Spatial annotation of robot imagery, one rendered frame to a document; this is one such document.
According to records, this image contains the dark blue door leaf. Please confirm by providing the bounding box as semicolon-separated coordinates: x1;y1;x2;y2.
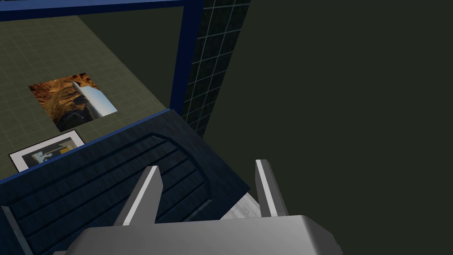
0;109;251;255

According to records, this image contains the white framed wall picture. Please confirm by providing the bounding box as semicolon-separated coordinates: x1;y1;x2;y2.
9;130;85;173

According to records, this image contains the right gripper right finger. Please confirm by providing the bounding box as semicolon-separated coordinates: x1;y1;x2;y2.
255;159;289;218

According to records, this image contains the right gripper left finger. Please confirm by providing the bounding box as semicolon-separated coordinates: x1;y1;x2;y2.
113;165;164;227

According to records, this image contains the brown landscape wall picture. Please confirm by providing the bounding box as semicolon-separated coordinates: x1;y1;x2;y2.
28;73;118;133

